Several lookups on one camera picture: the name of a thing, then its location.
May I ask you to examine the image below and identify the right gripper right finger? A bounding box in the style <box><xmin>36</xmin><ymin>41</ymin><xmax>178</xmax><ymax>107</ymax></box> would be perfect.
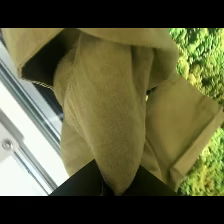
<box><xmin>123</xmin><ymin>165</ymin><xmax>178</xmax><ymax>197</ymax></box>

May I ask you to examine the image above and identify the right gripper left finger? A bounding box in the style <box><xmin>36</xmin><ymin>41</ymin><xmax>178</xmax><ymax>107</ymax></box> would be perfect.
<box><xmin>49</xmin><ymin>159</ymin><xmax>105</xmax><ymax>197</ymax></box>

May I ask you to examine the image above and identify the mustard yellow shirt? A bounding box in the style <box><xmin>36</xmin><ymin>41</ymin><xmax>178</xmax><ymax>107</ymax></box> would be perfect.
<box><xmin>0</xmin><ymin>28</ymin><xmax>224</xmax><ymax>197</ymax></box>

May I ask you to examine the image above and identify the silver frame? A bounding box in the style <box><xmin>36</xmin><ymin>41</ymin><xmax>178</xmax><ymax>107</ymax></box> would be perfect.
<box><xmin>0</xmin><ymin>33</ymin><xmax>70</xmax><ymax>197</ymax></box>

